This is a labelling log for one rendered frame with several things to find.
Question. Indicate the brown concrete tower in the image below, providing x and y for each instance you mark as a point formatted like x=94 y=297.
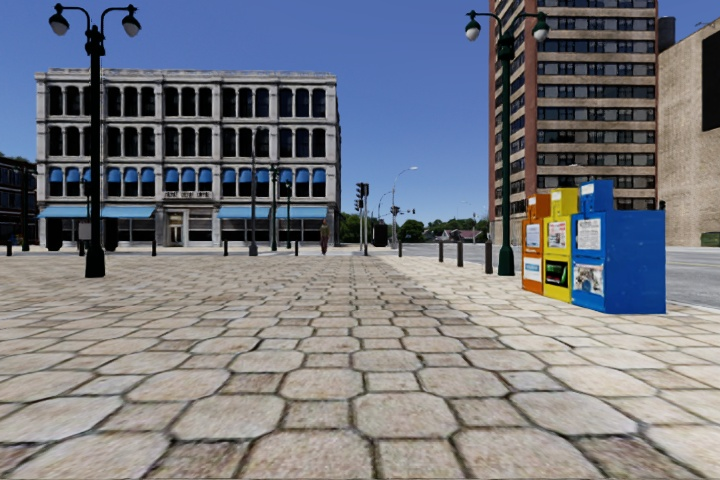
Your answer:
x=594 y=102

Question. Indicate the yellow newspaper box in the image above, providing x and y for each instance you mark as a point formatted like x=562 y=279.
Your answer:
x=559 y=246

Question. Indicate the dark bin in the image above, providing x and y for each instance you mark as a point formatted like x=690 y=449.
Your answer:
x=380 y=234

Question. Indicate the tan brick building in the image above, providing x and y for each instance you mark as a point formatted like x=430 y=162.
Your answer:
x=690 y=180

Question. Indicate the traffic light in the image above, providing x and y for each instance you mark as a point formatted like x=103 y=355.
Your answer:
x=396 y=216
x=364 y=216

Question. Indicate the dark green twin-globe street lamp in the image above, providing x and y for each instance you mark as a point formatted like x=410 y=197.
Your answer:
x=505 y=180

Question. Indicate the grey street lamp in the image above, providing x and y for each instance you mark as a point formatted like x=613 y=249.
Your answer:
x=393 y=204

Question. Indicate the blue newspaper box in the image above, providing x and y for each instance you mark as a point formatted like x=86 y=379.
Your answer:
x=624 y=264

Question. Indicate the pale stone building blue awnings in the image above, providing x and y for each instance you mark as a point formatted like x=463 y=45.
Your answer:
x=186 y=120

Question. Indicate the black twin-globe street lamp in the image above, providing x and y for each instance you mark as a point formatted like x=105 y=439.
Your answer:
x=95 y=180

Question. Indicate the orange newspaper box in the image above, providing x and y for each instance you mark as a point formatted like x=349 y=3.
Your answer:
x=533 y=246

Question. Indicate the person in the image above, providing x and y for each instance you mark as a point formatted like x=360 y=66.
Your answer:
x=324 y=235

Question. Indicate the dark brick building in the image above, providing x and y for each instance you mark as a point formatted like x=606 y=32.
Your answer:
x=3 y=198

